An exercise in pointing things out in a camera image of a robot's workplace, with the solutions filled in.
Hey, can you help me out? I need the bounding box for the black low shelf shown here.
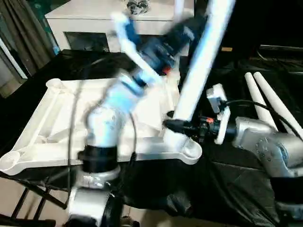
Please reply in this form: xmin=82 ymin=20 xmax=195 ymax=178
xmin=258 ymin=44 xmax=303 ymax=58

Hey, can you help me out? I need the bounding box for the white plastic table leg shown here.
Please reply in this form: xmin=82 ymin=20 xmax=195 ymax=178
xmin=162 ymin=0 xmax=238 ymax=153
xmin=252 ymin=71 xmax=303 ymax=143
xmin=173 ymin=0 xmax=186 ymax=23
xmin=244 ymin=71 xmax=278 ymax=130

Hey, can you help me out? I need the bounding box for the clear bag of dark parts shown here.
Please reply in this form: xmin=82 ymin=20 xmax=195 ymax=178
xmin=126 ymin=0 xmax=150 ymax=15

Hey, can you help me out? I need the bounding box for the grey curtain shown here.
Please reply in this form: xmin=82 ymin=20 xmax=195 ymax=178
xmin=0 ymin=0 xmax=59 ymax=96

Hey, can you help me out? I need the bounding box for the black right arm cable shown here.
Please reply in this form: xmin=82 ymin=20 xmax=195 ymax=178
xmin=221 ymin=99 xmax=303 ymax=134

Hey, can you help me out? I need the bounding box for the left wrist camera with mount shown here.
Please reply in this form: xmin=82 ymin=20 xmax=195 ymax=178
xmin=110 ymin=11 xmax=164 ymax=88

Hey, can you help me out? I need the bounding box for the black metal folding stand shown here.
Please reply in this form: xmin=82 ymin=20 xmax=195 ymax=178
xmin=9 ymin=174 xmax=70 ymax=221

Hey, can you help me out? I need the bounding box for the black work mat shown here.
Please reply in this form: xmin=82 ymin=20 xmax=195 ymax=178
xmin=0 ymin=48 xmax=303 ymax=227

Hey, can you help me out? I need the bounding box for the white plastic table top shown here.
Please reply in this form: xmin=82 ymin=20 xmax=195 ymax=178
xmin=0 ymin=77 xmax=204 ymax=176

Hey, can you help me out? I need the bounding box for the white cabinet with glass doors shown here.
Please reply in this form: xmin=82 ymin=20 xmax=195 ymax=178
xmin=44 ymin=0 xmax=197 ymax=54

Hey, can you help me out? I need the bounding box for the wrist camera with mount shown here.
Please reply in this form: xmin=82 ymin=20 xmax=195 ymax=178
xmin=110 ymin=11 xmax=164 ymax=88
xmin=205 ymin=83 xmax=232 ymax=145

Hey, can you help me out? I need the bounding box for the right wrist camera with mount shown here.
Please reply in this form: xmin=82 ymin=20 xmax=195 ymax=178
xmin=205 ymin=83 xmax=232 ymax=145

